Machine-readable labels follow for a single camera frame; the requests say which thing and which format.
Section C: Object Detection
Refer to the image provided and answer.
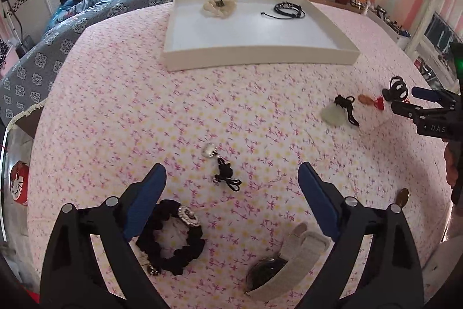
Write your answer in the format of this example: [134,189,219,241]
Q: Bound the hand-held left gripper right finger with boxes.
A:
[297,162,424,309]

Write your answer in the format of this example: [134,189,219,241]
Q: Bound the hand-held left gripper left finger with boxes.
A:
[40,163,168,309]

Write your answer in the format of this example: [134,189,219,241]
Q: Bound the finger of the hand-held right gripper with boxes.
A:
[411,86,457,107]
[391,100,433,122]

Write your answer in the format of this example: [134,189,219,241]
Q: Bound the black hair claw clip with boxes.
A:
[382,76,411,103]

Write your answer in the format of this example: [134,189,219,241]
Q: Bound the orange pendant with red knot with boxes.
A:
[358,95,385,110]

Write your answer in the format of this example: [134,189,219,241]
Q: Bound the black scrunchie with rhinestone charm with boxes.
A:
[135,200,205,276]

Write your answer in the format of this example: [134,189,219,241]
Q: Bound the black knot pendant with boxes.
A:
[201,143,243,192]

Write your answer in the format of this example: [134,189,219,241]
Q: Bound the beige headband with black end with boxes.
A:
[244,222,331,301]

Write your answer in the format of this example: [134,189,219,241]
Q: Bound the white shallow tray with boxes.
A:
[161,0,361,71]

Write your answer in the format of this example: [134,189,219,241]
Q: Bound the person's right hand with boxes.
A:
[445,140,463,206]

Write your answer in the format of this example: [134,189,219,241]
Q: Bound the pink floral bedsheet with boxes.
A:
[27,0,456,309]

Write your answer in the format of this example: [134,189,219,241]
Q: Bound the shiny round cartoon item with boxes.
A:
[0,124,40,244]

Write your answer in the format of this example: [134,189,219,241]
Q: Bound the black phone stand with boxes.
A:
[0,0,33,52]

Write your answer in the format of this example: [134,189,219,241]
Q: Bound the blue patterned quilt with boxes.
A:
[0,0,315,125]

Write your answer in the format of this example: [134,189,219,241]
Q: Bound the cream fluffy scrunchie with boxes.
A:
[201,0,237,19]

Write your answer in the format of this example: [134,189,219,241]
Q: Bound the black cord bracelet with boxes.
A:
[261,2,306,20]

